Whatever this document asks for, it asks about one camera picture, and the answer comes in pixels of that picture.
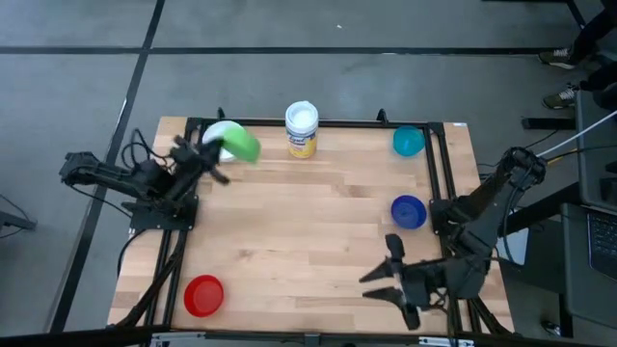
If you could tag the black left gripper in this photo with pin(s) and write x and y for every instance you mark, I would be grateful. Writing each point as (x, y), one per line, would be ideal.
(193, 156)

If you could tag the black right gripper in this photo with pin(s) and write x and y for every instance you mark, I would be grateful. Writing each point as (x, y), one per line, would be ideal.
(419, 282)

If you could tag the blue plastic bowl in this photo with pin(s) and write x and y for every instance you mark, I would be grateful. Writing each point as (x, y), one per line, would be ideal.
(409, 212)

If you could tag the teal plastic bowl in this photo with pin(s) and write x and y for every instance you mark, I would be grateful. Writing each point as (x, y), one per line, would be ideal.
(409, 141)

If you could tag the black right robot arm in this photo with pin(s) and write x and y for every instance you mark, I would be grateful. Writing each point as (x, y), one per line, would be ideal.
(487, 212)

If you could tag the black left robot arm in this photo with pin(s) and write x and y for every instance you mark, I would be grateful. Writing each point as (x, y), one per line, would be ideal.
(120, 176)

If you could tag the white plastic bowl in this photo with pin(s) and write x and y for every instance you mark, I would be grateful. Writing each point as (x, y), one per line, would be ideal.
(214, 131)

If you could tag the white yellow wipes canister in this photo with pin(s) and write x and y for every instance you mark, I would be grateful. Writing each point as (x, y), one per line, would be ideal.
(302, 130)

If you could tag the red plastic bowl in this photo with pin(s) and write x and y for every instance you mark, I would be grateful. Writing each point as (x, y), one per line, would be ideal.
(204, 296)

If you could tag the black slanted support beam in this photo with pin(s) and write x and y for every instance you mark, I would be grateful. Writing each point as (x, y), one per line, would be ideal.
(544, 209)

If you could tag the black stand foot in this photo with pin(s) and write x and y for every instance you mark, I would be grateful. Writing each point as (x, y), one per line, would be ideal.
(17, 221)

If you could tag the black laptop keyboard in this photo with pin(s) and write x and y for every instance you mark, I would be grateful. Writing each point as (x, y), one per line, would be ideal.
(603, 243)

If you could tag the black floor bar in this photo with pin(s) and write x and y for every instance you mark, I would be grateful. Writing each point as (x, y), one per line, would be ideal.
(547, 123)

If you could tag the grey metal cart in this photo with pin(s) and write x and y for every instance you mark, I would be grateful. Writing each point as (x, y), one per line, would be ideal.
(595, 159)

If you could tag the person's shoe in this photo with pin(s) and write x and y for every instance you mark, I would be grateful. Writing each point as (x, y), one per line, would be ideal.
(561, 98)
(558, 58)

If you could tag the person's leg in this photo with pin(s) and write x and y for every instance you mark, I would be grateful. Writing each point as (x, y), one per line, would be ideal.
(602, 79)
(595, 29)

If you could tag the black rail with silver brackets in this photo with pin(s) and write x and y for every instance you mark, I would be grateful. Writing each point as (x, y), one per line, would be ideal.
(308, 338)

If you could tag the black aluminium table frame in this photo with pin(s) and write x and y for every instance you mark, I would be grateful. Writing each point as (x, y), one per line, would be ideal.
(347, 124)

